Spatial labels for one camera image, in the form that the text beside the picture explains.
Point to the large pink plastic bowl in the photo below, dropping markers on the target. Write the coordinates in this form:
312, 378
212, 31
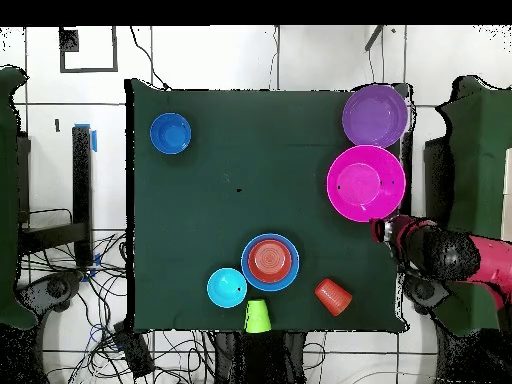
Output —
366, 184

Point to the orange plastic cup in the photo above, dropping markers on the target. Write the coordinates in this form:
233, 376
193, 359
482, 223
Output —
334, 298

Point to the large light blue bowl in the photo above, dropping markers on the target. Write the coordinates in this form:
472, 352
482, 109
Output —
294, 276

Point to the orange plastic bowl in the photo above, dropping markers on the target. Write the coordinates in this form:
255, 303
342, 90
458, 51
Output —
270, 260

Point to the large purple plastic bowl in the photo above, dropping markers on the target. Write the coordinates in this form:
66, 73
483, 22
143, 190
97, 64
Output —
375, 116

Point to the green plastic cup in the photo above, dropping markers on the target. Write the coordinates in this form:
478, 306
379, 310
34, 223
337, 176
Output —
258, 318

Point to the small cyan ribbed bowl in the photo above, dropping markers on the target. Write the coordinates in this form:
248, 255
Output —
226, 288

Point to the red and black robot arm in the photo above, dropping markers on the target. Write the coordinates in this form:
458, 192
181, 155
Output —
452, 252

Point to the white box stack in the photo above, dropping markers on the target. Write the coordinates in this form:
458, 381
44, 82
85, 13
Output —
507, 192

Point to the green cloth side table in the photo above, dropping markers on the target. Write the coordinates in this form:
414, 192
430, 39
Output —
8, 200
480, 160

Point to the dark green tablecloth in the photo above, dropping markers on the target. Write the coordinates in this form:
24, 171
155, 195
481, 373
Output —
200, 200

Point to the small dark blue bowl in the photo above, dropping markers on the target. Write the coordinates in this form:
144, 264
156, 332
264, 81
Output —
170, 133

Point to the black metal stand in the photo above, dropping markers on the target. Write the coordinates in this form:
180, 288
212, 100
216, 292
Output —
82, 180

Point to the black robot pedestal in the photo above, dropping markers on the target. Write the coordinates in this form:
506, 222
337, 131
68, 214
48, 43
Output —
260, 358

